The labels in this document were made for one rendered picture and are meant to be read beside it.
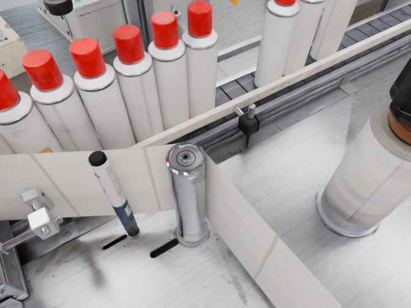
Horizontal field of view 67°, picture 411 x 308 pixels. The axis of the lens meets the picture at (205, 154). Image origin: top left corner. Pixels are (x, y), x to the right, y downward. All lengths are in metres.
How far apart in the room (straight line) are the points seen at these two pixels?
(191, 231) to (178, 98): 0.20
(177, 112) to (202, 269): 0.24
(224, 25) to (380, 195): 0.63
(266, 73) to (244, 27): 0.31
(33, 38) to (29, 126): 0.54
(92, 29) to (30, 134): 0.40
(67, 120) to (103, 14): 0.40
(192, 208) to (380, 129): 0.21
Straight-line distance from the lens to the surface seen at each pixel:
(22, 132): 0.43
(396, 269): 0.51
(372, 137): 0.36
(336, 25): 0.68
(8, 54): 0.82
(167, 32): 0.42
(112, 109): 0.44
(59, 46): 0.89
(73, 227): 0.55
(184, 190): 0.31
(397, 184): 0.38
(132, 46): 0.40
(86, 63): 0.40
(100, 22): 0.79
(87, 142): 0.47
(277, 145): 0.55
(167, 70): 0.45
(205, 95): 0.51
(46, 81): 0.40
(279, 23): 0.54
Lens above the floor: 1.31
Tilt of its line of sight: 55 degrees down
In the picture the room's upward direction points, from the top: 1 degrees clockwise
